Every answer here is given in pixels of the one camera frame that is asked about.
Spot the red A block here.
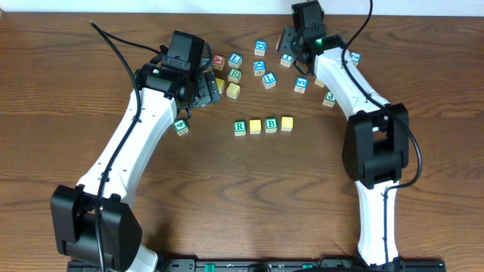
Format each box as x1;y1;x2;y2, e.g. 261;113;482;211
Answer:
212;54;225;71

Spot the green B block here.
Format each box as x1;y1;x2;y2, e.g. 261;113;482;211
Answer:
265;117;278;133

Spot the green J block right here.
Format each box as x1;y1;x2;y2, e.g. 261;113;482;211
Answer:
322;91;337;107

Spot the green 4 block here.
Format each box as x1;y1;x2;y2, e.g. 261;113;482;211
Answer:
173;119;189;136

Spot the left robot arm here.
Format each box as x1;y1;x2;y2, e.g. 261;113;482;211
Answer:
50;63;220;271

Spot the red I block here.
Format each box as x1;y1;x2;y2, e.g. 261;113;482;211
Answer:
275;36;281;52

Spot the blue 2 block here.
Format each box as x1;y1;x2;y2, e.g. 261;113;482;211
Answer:
350;51;361;66

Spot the blue D block lower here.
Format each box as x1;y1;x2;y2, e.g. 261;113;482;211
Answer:
253;60;265;76

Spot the blue L block upper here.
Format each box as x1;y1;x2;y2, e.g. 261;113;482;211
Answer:
228;52;243;69

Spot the blue 5 block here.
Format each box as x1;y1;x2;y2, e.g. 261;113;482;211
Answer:
294;77;309;94

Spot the blue d block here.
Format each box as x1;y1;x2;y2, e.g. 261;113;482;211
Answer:
254;40;267;57
253;60;265;76

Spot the yellow O block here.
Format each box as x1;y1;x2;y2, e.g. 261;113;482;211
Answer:
249;119;262;134

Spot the blue D block upper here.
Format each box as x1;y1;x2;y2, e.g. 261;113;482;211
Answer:
254;40;267;57

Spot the green N block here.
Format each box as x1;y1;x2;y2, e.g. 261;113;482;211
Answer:
315;78;325;88

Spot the green r block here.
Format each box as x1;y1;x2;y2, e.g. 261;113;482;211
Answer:
228;68;242;84
234;120;247;136

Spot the blue T block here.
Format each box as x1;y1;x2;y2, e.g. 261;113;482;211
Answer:
280;54;294;67

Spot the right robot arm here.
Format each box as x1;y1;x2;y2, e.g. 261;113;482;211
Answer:
276;26;415;267

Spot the blue L block lower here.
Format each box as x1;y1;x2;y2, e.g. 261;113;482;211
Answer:
262;73;277;89

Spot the blue P block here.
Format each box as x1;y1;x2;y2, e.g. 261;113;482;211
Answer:
200;57;213;73

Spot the blue l block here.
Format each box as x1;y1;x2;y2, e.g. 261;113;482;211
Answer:
262;73;277;89
228;52;243;69

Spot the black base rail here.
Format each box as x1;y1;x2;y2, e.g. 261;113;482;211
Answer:
67;258;447;272

